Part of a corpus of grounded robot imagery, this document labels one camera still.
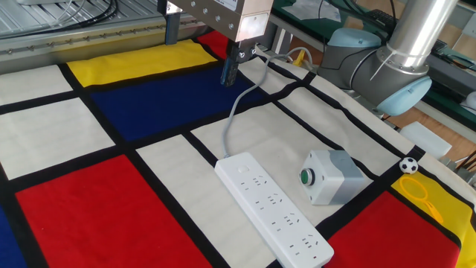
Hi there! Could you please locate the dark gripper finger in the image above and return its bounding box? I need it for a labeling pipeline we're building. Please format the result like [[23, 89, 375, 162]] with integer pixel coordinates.
[[164, 2, 184, 46], [219, 39, 257, 88]]

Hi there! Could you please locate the silver metal gripper body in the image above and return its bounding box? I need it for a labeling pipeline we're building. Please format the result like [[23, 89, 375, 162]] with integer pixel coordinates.
[[157, 0, 275, 42]]

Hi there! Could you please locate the white power strip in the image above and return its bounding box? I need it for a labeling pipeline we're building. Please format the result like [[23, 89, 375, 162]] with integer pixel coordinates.
[[213, 151, 335, 268]]

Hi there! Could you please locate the grey box green push button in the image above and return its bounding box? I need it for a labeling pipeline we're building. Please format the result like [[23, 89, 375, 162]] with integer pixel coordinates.
[[299, 149, 367, 206]]

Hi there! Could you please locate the yellow plug connector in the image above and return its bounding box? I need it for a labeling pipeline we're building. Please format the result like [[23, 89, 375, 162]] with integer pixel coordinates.
[[292, 49, 306, 68]]

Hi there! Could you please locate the white paper sheet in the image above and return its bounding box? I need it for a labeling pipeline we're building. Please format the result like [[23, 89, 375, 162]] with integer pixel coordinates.
[[282, 0, 341, 22]]

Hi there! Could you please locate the black keyboard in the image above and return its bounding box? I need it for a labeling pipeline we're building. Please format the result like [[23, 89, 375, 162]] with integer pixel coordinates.
[[366, 9, 399, 34]]

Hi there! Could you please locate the colour block tablecloth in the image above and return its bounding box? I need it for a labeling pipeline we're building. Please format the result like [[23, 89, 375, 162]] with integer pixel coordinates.
[[0, 29, 476, 268]]

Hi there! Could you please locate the small soccer ball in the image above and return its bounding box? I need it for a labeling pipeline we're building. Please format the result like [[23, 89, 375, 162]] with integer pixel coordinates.
[[399, 156, 419, 175]]

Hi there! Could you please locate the white foam block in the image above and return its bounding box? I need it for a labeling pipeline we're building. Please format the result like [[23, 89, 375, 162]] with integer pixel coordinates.
[[398, 121, 453, 160]]

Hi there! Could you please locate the white computer mouse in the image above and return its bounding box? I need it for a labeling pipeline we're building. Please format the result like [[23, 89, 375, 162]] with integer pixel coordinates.
[[460, 91, 476, 112]]

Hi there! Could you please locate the grey power strip cable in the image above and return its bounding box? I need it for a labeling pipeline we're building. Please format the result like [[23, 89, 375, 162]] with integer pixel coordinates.
[[221, 46, 314, 158]]

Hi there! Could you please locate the black cable bundle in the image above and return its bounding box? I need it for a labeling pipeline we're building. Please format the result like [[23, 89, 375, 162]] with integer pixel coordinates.
[[0, 0, 119, 40]]

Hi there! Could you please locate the aluminium rail frame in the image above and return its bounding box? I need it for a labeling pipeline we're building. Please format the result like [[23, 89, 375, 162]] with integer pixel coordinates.
[[0, 0, 209, 75]]

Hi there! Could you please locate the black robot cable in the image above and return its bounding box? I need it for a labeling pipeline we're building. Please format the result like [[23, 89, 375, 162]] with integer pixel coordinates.
[[319, 0, 397, 71]]

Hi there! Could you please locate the white cable tie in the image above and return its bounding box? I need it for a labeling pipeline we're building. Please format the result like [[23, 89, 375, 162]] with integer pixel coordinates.
[[370, 51, 396, 81]]

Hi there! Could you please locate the yellow plastic ring toy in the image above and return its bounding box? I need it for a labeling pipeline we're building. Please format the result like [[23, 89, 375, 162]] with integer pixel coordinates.
[[398, 175, 445, 225]]

